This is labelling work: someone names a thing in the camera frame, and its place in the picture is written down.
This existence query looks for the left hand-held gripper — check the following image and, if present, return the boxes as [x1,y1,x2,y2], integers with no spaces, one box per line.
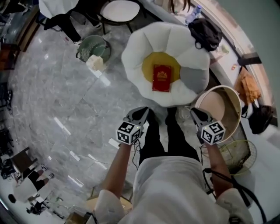
[115,106,150,145]

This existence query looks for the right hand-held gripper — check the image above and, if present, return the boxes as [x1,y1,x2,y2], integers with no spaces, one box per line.
[189,107,226,145]

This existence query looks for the red book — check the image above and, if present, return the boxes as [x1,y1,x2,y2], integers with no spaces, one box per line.
[152,64,172,93]

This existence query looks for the white flower-shaped cushion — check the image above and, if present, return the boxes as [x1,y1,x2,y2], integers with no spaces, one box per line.
[121,21,211,108]

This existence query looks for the person's right forearm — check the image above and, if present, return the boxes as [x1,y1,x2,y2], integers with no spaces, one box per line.
[204,142,234,199]

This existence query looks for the person's left forearm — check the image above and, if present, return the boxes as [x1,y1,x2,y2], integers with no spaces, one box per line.
[101,142,135,199]

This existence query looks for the person's left black shoe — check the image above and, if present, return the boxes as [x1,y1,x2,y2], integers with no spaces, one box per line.
[147,108,161,126]

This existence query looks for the person's black shoe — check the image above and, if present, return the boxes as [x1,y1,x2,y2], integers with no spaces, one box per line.
[165,106,179,124]
[147,108,161,126]

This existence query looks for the person's right black shoe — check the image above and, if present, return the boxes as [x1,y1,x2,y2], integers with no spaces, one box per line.
[165,106,179,124]

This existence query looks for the person's black trousers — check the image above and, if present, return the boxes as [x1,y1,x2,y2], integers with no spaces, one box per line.
[139,118,201,167]

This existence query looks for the white power strip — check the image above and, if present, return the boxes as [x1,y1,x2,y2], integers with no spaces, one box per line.
[108,138,121,150]

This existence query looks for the long white bench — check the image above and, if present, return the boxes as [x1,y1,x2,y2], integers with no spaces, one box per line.
[140,0,279,154]

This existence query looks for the orange cloth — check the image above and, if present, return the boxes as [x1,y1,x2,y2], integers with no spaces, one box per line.
[235,66,262,106]

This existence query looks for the black round bag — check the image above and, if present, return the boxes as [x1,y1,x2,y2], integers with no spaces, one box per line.
[249,102,275,135]

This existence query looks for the cream cloth bundle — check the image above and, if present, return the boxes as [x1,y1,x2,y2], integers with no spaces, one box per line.
[86,54,104,72]

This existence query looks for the black backpack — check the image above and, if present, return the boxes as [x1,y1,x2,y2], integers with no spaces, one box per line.
[188,17,223,52]

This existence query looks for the green slatted basket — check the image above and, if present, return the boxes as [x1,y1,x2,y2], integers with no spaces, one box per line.
[76,35,112,64]

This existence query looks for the person's white shirt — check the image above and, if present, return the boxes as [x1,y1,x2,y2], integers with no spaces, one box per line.
[86,156,254,224]

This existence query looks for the clear water bottle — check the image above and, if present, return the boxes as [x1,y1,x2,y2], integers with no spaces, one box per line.
[185,5,202,26]

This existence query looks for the black chair with white seat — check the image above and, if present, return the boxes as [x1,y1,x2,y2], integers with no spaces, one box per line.
[96,0,146,35]

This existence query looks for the beige tote bag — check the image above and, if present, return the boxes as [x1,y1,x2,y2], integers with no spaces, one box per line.
[154,0,192,15]

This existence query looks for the dark brown wooden chair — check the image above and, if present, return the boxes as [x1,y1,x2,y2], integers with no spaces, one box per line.
[10,147,38,174]

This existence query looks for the grey platform with wooden edge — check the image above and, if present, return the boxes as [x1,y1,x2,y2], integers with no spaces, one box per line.
[0,6,41,52]

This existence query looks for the brown wooden cabinet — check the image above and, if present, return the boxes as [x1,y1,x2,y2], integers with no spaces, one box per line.
[0,42,21,71]

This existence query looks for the black window post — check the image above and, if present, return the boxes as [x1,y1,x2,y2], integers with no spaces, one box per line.
[238,52,262,67]

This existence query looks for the black cable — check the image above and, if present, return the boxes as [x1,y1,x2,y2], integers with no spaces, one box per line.
[202,168,267,223]

